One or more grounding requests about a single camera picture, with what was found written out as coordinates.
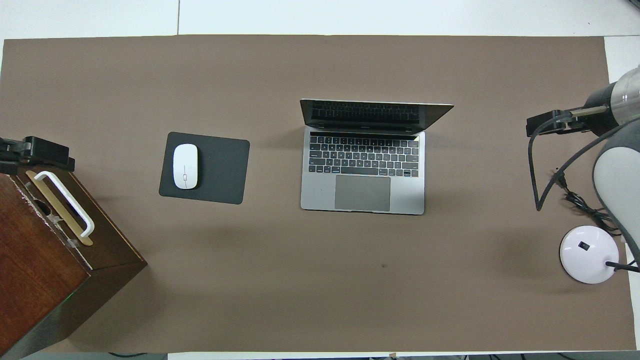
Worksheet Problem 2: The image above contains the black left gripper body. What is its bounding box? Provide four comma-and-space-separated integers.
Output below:
0, 138, 25, 163

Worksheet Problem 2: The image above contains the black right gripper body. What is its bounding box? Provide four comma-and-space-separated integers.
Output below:
582, 82, 624, 137

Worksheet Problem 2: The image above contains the grey aluminium laptop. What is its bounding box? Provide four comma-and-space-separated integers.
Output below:
299, 98, 455, 216

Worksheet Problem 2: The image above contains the dark brown wooden box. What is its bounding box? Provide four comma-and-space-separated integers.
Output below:
0, 167, 148, 360

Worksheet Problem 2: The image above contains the white desk lamp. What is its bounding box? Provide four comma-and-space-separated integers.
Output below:
559, 225, 640, 285

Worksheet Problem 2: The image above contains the white computer mouse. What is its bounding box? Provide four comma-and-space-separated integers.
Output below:
172, 143, 199, 190

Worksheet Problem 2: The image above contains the black mouse pad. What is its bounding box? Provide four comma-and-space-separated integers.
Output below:
158, 131, 251, 205

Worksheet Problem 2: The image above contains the brown paper table mat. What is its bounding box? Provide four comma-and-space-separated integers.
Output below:
0, 34, 637, 354

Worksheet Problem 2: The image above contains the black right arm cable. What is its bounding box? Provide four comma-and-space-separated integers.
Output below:
527, 112, 626, 212

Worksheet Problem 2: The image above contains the white box handle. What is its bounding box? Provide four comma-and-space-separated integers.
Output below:
34, 171, 96, 238

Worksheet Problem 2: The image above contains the brass handle plate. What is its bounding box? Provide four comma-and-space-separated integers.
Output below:
25, 170, 94, 247

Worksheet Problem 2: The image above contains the black lamp power cable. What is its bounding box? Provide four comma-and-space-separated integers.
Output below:
552, 169, 626, 237

